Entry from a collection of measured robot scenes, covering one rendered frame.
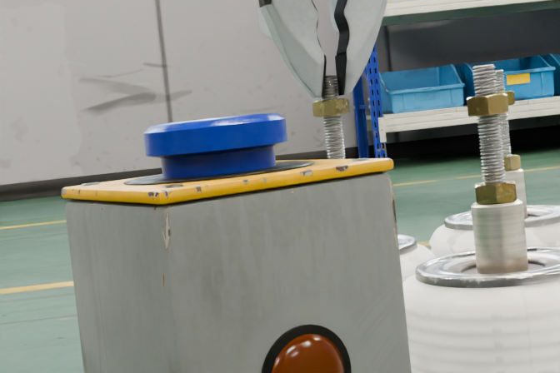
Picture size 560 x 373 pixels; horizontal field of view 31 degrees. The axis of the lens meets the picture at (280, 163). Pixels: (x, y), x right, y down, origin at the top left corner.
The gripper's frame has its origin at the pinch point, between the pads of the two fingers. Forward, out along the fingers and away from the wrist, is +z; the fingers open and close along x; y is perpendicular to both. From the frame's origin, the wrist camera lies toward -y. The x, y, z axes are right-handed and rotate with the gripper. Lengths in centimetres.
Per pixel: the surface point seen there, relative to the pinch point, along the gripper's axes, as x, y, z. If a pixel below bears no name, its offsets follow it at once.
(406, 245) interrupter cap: -2.3, -1.9, 9.3
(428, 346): 1.3, -11.8, 12.1
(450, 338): 0.8, -12.9, 11.6
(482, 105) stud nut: -2.6, -11.0, 2.5
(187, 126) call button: 12.6, -23.6, 2.0
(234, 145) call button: 11.5, -24.0, 2.6
